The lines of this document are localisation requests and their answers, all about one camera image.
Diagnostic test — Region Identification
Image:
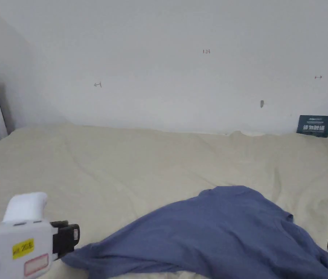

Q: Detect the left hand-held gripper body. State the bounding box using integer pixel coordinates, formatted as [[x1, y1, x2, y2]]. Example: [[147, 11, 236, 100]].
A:
[[0, 191, 81, 279]]

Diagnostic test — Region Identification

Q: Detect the blue shirt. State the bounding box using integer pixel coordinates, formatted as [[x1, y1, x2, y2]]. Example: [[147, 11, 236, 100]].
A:
[[61, 185, 328, 279]]

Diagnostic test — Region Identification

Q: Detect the dark blue card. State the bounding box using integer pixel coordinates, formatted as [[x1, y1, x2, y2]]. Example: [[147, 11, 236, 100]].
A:
[[296, 114, 328, 138]]

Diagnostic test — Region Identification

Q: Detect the bed with beige sheet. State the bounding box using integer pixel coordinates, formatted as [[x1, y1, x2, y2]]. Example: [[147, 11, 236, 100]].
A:
[[0, 122, 328, 279]]

